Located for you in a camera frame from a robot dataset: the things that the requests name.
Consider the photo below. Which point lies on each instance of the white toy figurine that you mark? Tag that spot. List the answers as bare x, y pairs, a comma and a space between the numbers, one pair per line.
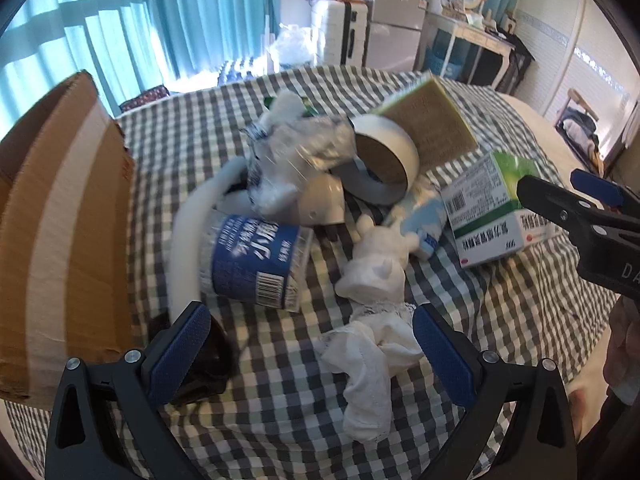
375, 270

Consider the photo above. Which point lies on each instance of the floral fabric bag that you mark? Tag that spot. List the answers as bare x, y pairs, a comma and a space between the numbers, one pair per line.
147, 97

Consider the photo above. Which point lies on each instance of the white tissue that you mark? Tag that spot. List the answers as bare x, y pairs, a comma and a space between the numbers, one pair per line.
365, 360

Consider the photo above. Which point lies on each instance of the pack of water bottles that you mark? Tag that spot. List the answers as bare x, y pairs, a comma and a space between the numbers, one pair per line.
240, 70

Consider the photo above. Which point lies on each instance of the black rounded object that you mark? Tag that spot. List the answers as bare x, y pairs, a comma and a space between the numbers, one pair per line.
220, 350

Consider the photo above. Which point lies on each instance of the wooden chair with clothes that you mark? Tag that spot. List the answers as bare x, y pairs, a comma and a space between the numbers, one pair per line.
582, 120

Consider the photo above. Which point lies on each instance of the white dressing table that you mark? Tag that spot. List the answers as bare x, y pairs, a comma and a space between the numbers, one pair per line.
480, 37

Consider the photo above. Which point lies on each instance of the blue plastic basket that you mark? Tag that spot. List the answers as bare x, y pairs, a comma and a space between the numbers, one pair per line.
442, 62

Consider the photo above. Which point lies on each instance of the white suitcase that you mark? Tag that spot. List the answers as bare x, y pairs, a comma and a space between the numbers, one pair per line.
332, 30

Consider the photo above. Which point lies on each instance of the white plug adapter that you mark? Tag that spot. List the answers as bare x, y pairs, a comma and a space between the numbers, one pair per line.
320, 200

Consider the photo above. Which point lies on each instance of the person's right hand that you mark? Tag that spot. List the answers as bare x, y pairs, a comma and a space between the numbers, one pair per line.
622, 340

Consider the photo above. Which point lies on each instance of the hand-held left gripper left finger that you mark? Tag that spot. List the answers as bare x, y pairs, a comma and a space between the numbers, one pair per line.
185, 350

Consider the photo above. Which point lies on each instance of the silver small fridge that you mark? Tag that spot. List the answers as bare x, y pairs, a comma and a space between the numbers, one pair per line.
395, 35

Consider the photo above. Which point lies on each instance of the green white medicine box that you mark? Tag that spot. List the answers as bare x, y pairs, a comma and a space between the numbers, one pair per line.
480, 210

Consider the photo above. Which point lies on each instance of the black clothes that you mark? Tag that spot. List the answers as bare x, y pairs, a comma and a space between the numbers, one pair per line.
515, 65

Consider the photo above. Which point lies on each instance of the large clear water jug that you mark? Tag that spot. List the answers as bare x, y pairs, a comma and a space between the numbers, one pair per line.
295, 45

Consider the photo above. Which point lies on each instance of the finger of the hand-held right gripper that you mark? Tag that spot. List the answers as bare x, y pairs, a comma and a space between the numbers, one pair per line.
550, 200
597, 187

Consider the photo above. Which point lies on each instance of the white tape roll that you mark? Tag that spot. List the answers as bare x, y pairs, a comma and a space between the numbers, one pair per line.
380, 125

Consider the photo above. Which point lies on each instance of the plastic wrapper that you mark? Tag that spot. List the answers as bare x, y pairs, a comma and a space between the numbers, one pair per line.
290, 155

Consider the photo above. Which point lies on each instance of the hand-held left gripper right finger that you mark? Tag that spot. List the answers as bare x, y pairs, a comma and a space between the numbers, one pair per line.
442, 355

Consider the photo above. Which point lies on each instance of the brown cardboard box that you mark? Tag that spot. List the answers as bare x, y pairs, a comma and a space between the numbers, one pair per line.
65, 210

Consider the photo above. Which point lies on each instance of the yellow green scouring sponge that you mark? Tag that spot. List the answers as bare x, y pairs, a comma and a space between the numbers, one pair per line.
440, 120

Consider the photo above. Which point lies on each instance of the light blue white tube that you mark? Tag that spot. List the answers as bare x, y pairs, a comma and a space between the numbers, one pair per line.
422, 220

